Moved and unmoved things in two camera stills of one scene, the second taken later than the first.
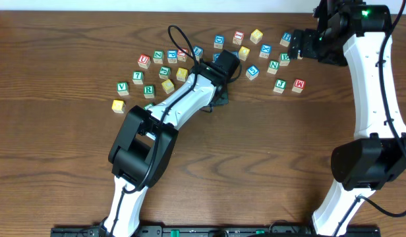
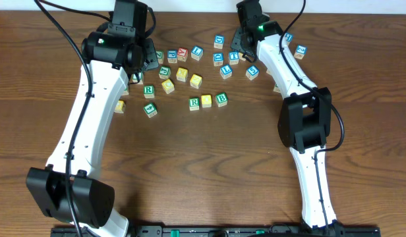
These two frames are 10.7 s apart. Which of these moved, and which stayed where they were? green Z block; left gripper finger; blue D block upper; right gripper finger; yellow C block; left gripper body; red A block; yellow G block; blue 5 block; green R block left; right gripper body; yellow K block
Moved: right gripper finger; right gripper body; left gripper finger; left gripper body
Stayed: green R block left; blue D block upper; yellow C block; green Z block; yellow K block; red A block; yellow G block; blue 5 block
